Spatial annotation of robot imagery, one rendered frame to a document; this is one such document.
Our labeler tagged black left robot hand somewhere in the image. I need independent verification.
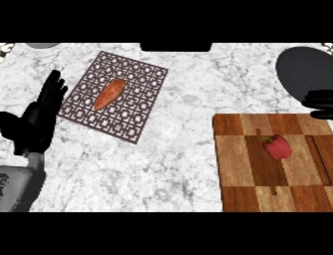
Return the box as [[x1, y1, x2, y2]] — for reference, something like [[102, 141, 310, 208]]
[[0, 69, 69, 156]]

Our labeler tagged dark grey pan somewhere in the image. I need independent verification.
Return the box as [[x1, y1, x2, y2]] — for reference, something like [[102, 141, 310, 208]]
[[273, 46, 333, 104]]

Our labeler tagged red bell pepper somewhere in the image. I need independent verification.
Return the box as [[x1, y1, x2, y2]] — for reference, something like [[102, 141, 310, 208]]
[[258, 133, 292, 161]]

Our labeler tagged wooden cutting board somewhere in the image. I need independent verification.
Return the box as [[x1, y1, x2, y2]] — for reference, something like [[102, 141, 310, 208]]
[[211, 113, 333, 213]]

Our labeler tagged orange sweet potato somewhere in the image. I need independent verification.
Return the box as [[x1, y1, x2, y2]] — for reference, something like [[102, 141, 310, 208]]
[[93, 78, 128, 112]]

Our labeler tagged brown patterned placemat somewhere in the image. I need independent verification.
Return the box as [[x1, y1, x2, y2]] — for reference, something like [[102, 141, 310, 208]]
[[57, 50, 168, 145]]

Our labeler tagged grey round object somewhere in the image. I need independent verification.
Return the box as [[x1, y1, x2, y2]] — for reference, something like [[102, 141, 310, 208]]
[[23, 43, 63, 50]]

